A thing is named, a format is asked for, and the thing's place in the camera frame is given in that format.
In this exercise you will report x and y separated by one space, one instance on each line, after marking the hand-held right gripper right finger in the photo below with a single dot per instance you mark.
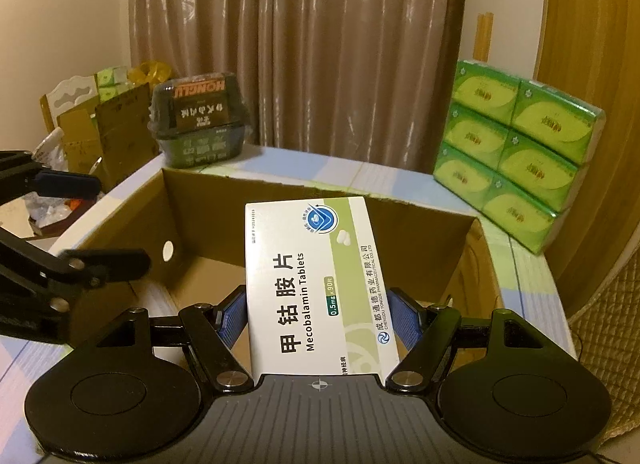
403 316

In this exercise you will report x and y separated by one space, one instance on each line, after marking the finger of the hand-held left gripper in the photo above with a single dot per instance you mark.
65 183
75 266

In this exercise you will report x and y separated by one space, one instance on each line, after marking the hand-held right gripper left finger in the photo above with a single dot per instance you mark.
232 318

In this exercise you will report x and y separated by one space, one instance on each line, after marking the white green medicine box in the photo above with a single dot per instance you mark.
310 284

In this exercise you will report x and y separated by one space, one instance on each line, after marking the brown cardboard box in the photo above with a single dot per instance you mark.
210 204

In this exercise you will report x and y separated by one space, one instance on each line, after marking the black plastic food container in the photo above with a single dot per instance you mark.
200 103

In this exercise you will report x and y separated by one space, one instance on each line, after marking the white plastic bag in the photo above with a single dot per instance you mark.
47 146

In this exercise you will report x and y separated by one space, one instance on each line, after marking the small brown cardboard carton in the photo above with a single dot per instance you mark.
122 128

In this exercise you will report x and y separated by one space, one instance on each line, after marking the white cutout cardboard piece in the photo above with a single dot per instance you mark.
55 93

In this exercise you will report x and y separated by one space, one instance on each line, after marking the green tissue box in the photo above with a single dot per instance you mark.
112 78

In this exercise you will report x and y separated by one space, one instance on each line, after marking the yellow plastic bag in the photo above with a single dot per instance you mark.
150 74

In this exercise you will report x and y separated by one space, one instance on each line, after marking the stack of green tissue packs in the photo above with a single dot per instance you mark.
500 163

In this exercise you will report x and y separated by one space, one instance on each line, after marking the quilted beige cushion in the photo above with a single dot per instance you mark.
610 344

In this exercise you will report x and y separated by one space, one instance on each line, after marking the brown curtain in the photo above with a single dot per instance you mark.
325 43

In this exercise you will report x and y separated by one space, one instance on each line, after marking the wooden strip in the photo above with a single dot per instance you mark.
482 38

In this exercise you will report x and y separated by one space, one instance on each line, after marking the wooden board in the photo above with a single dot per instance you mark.
590 68

